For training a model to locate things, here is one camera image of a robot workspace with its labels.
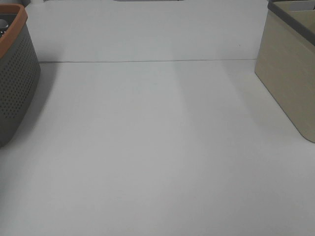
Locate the beige bin grey rim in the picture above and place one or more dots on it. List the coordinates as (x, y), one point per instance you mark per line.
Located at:
(286, 61)

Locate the grey perforated basket orange rim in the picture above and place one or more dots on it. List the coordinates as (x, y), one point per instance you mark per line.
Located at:
(19, 69)

